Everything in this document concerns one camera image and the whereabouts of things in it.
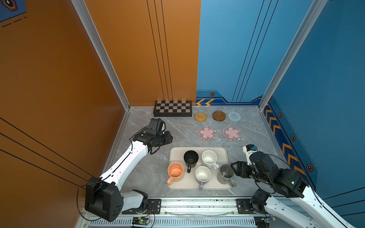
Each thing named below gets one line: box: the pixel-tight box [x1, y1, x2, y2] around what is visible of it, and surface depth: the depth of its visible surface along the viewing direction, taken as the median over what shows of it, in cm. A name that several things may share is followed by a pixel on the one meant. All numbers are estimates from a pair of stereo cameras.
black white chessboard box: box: [153, 100, 193, 117], surface depth 118 cm
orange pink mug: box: [166, 161, 184, 186], surface depth 81 cm
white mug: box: [201, 150, 221, 171], surface depth 85 cm
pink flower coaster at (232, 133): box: [220, 124, 243, 143], surface depth 105 cm
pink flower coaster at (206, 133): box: [196, 124, 217, 142], surface depth 105 cm
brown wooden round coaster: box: [211, 110, 227, 122], surface depth 115 cm
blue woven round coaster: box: [227, 111, 241, 123], surface depth 114 cm
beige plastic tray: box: [167, 146, 233, 190], surface depth 84 cm
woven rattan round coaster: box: [193, 112, 208, 123], surface depth 115 cm
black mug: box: [183, 150, 200, 174], surface depth 84 cm
